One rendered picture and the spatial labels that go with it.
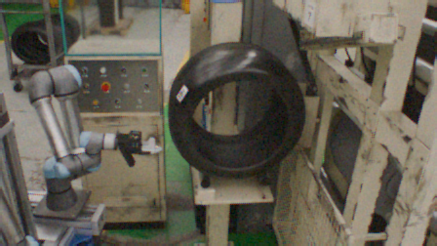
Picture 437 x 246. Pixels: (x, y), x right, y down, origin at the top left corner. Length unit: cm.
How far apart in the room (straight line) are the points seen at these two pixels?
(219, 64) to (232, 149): 59
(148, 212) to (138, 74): 98
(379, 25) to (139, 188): 191
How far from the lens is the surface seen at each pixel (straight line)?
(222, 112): 203
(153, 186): 268
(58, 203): 201
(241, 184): 197
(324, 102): 209
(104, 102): 246
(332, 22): 134
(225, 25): 189
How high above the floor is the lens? 193
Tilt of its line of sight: 26 degrees down
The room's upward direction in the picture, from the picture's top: 3 degrees clockwise
